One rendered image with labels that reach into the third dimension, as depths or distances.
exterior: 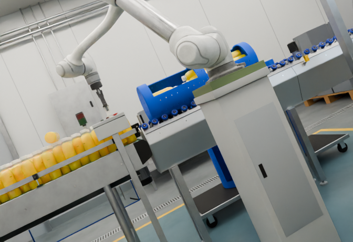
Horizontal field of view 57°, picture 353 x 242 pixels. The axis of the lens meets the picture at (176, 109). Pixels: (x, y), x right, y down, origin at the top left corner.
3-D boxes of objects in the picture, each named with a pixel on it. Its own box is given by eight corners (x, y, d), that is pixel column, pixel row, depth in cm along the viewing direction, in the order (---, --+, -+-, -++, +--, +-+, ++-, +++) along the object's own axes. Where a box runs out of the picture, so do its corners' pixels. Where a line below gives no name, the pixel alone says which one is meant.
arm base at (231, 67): (252, 64, 164) (248, 54, 164) (213, 81, 161) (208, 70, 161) (240, 70, 182) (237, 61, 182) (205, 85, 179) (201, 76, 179)
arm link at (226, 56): (238, 59, 174) (222, 21, 174) (227, 62, 158) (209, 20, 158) (213, 71, 182) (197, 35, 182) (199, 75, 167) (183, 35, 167)
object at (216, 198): (355, 148, 285) (348, 133, 285) (208, 233, 250) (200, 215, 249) (317, 146, 336) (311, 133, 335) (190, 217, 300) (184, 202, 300)
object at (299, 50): (304, 57, 251) (297, 39, 251) (300, 59, 250) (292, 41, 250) (297, 60, 261) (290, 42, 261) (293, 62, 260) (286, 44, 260)
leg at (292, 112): (329, 182, 243) (295, 106, 241) (323, 186, 241) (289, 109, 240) (324, 181, 248) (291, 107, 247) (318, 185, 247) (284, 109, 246)
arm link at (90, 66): (91, 76, 217) (76, 80, 206) (81, 55, 217) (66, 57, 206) (102, 70, 212) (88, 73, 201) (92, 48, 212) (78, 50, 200)
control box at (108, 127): (130, 126, 192) (123, 111, 192) (99, 141, 188) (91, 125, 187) (129, 127, 202) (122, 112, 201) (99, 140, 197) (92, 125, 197)
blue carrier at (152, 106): (265, 73, 234) (249, 37, 232) (155, 124, 215) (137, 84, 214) (248, 79, 262) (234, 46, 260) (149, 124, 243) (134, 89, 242)
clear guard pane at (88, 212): (138, 199, 250) (112, 142, 249) (39, 250, 233) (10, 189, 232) (138, 199, 250) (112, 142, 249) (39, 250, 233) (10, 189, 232)
